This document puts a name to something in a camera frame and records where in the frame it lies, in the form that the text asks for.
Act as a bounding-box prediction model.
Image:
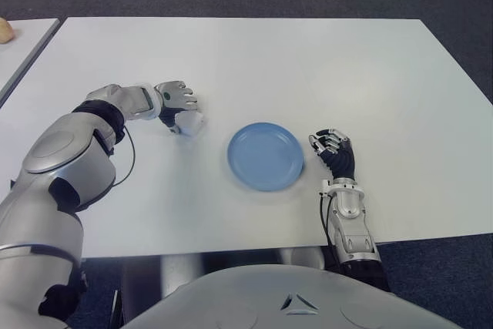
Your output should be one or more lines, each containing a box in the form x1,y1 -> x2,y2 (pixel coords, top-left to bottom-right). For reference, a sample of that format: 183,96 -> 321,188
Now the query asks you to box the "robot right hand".
307,126 -> 357,183

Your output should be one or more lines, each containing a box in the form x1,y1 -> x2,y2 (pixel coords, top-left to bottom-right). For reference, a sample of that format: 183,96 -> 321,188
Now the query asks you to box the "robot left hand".
153,80 -> 200,136

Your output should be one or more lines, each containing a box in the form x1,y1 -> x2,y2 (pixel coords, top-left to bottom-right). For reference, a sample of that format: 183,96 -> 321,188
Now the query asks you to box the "white charger block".
175,112 -> 206,139

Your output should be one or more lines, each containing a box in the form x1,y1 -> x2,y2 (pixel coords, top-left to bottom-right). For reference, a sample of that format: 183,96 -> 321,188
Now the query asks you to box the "blue round plate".
226,122 -> 307,193

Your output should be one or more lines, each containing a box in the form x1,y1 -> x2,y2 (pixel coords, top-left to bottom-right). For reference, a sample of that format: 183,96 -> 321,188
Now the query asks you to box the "silver robot torso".
122,263 -> 465,329

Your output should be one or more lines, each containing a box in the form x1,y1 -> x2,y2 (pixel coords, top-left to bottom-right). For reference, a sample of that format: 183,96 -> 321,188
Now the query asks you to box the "white neighbouring table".
0,17 -> 62,106

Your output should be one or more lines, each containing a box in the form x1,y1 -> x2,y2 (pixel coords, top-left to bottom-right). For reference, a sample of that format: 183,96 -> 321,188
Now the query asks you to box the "beige rounded object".
0,17 -> 16,43

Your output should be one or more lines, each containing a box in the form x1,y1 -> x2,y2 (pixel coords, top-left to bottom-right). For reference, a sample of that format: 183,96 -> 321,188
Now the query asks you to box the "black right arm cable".
317,192 -> 333,267

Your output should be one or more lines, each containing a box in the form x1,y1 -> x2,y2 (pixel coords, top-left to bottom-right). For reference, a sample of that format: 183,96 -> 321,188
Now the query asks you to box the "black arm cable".
317,192 -> 333,267
110,125 -> 137,188

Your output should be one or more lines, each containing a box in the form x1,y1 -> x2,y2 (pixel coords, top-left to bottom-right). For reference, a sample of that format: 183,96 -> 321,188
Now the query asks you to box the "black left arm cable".
110,125 -> 137,188

